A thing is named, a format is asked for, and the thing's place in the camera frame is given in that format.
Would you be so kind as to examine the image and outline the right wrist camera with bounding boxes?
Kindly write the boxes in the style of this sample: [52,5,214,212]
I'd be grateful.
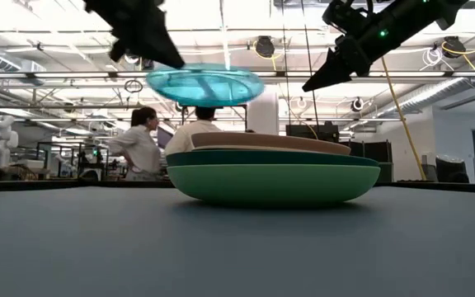
[322,0,383,38]

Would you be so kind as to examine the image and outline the large green plastic plate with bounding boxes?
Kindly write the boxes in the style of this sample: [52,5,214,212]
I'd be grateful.
[165,148,382,209]

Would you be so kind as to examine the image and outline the yellow hanging cable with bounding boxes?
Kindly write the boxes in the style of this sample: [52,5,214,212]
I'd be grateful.
[380,56,427,182]

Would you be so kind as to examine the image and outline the black workstation frame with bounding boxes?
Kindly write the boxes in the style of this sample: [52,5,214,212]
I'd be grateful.
[35,141,111,182]

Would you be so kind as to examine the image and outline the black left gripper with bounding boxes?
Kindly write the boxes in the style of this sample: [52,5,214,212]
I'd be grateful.
[82,0,186,70]

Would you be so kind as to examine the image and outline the transparent blue plastic plate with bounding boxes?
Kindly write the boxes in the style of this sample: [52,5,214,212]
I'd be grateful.
[145,62,266,108]

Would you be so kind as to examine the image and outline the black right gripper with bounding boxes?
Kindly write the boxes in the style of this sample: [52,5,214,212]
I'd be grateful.
[301,0,469,93]

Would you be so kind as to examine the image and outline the pink plastic plate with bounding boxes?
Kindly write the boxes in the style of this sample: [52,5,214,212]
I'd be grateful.
[190,131,352,157]

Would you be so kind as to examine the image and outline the person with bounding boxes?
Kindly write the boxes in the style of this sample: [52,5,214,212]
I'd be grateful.
[107,106,162,182]
[163,106,224,157]

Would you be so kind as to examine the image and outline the black partition panel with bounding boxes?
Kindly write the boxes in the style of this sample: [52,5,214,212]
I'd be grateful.
[339,139,394,183]

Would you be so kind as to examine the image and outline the black office chair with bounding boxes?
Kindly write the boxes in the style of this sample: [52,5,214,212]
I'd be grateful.
[435,155,470,184]

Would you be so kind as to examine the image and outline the black perforated computer case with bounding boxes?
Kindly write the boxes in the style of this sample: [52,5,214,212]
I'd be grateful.
[285,123,341,144]

